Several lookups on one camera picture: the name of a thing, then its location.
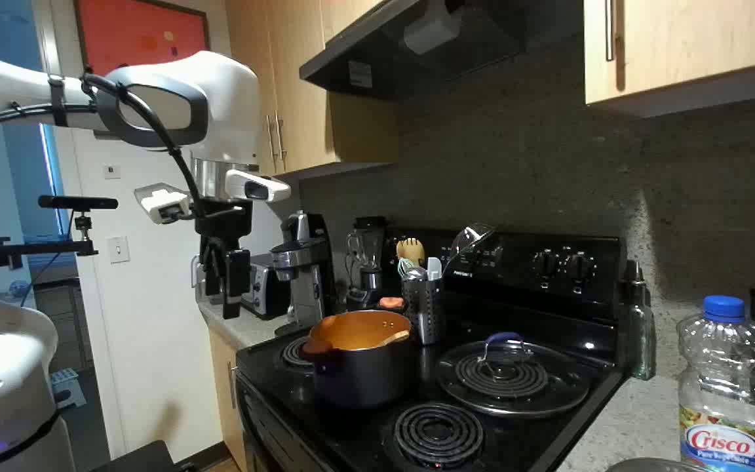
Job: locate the black range hood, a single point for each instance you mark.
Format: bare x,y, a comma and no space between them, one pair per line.
406,44

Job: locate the glass lid blue handle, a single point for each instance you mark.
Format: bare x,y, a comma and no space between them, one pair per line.
508,376

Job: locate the Crisco oil bottle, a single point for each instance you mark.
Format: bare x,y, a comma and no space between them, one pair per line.
715,388

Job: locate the black electric stove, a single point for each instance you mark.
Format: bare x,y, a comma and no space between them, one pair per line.
557,291

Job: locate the black pot orange interior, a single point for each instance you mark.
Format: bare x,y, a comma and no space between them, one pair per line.
359,356

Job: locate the wooden slotted spoon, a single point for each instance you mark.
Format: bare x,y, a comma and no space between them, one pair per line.
410,253

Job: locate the orange silicone spoon rest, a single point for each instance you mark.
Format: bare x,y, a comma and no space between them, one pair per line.
390,301

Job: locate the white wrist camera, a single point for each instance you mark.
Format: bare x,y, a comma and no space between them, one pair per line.
165,203

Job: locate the wooden upper cabinet right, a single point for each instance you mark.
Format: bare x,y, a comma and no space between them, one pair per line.
667,55

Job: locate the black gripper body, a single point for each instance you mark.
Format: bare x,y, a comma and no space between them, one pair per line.
220,223

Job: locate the silver toaster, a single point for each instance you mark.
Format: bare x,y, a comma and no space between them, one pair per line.
268,293

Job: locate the wooden upper cabinet left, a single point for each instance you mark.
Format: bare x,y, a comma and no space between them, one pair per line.
304,127

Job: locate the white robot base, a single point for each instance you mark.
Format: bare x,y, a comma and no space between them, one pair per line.
31,430

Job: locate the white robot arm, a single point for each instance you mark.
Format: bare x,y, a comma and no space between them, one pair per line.
202,111

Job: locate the red framed painting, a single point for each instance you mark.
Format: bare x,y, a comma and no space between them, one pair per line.
127,31

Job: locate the dark glass bottle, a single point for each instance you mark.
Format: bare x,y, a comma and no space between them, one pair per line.
641,320

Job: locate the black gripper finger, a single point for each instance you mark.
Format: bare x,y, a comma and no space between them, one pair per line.
211,282
233,282

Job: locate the black camera on stand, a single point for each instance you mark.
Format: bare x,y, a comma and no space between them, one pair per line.
76,215

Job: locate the wooden cabinet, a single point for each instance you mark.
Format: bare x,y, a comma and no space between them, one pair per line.
667,55
304,127

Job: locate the metal utensil holder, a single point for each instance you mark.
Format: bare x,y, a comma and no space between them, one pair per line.
423,311

